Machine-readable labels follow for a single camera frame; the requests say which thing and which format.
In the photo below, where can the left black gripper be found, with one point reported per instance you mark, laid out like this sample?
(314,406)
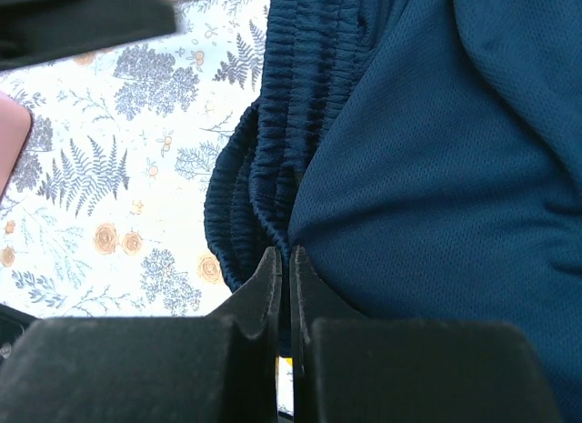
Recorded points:
(37,31)

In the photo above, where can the navy blue shorts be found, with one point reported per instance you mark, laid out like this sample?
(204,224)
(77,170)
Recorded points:
(427,155)

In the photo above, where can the pink divided organizer tray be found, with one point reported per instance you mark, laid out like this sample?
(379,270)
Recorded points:
(15,126)

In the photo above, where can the floral table mat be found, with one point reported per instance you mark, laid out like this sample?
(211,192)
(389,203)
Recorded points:
(104,213)

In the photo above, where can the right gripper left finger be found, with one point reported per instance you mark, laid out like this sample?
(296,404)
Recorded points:
(217,368)

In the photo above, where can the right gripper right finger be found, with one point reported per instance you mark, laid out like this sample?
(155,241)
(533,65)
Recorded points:
(349,368)

